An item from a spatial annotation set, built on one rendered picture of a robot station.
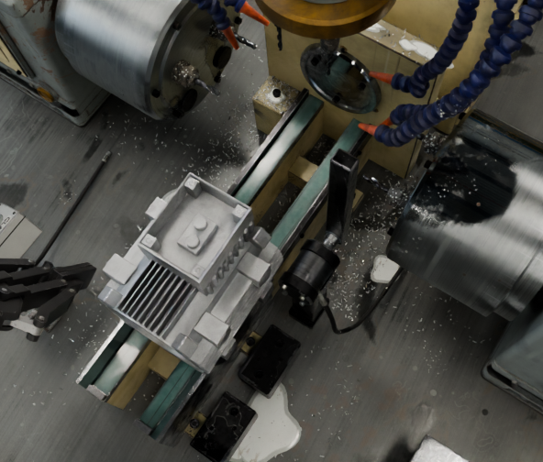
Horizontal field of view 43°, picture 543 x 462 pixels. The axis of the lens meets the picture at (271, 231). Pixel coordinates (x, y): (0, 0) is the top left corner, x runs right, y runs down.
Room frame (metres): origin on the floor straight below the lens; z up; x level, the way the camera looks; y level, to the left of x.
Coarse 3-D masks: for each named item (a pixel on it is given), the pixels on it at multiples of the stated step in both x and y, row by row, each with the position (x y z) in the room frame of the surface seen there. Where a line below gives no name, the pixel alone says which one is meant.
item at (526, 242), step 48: (432, 144) 0.44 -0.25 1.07; (480, 144) 0.38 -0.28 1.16; (528, 144) 0.38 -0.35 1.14; (432, 192) 0.33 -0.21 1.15; (480, 192) 0.32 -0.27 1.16; (528, 192) 0.31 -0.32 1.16; (432, 240) 0.28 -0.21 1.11; (480, 240) 0.26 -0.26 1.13; (528, 240) 0.25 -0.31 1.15; (480, 288) 0.21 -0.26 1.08; (528, 288) 0.20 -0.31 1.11
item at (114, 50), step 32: (64, 0) 0.74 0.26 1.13; (96, 0) 0.71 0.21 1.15; (128, 0) 0.69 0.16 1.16; (160, 0) 0.68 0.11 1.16; (224, 0) 0.73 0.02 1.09; (64, 32) 0.70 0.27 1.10; (96, 32) 0.67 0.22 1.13; (128, 32) 0.65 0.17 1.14; (160, 32) 0.64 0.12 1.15; (192, 32) 0.67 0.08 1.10; (96, 64) 0.65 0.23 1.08; (128, 64) 0.62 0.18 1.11; (160, 64) 0.61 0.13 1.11; (192, 64) 0.65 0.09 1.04; (224, 64) 0.70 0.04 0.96; (128, 96) 0.61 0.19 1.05; (160, 96) 0.60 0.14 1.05; (192, 96) 0.63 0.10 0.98
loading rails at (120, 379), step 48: (288, 144) 0.55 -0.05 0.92; (336, 144) 0.54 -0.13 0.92; (240, 192) 0.47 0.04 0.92; (288, 240) 0.37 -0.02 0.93; (144, 336) 0.25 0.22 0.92; (240, 336) 0.24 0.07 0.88; (96, 384) 0.19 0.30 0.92; (192, 384) 0.17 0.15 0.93; (144, 432) 0.11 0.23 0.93; (192, 432) 0.11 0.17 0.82
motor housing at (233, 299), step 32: (128, 256) 0.34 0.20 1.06; (256, 256) 0.31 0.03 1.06; (128, 288) 0.28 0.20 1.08; (160, 288) 0.27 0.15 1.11; (192, 288) 0.27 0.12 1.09; (224, 288) 0.27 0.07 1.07; (256, 288) 0.27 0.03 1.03; (128, 320) 0.27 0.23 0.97; (160, 320) 0.23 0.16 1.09; (192, 320) 0.23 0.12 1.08; (224, 320) 0.22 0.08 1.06
